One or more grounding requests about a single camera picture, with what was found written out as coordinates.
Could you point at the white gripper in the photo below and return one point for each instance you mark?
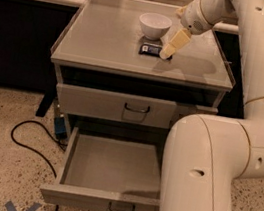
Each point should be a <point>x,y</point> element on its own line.
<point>193,17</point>

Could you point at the blue rxbar blueberry bar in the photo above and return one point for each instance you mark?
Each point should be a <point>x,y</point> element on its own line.
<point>152,50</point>

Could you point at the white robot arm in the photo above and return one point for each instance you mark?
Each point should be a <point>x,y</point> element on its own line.
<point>205,153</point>

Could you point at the grey metal drawer cabinet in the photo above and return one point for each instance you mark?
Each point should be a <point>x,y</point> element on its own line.
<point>100,51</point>

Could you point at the closed grey top drawer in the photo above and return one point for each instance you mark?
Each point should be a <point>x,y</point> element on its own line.
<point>123,107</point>

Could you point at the open grey middle drawer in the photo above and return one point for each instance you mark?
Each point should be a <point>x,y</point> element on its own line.
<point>107,174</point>

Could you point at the white ceramic bowl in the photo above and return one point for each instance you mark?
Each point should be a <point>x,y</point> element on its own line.
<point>154,26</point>

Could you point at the blue power adapter box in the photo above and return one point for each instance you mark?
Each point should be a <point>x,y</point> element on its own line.
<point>60,129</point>

